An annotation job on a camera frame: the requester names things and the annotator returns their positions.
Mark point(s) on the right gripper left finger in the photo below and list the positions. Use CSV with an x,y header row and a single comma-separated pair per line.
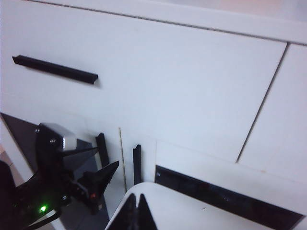
x,y
128,220

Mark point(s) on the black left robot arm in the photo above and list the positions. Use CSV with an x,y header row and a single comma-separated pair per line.
x,y
4,191

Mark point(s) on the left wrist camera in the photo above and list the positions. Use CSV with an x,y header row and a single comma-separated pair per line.
x,y
67,141

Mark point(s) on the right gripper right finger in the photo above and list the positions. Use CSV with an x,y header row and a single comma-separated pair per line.
x,y
145,220

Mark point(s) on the wide white drawer front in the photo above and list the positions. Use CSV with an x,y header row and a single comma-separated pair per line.
x,y
168,83

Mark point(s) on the white cabinet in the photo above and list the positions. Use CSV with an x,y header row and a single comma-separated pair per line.
x,y
216,22

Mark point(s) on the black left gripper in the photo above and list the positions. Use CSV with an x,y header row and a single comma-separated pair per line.
x,y
48,187

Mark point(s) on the white glass-panel cabinet door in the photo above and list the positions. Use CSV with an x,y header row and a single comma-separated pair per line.
x,y
114,148
192,155

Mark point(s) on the narrow white drawer front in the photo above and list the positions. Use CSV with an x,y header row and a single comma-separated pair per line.
x,y
283,119

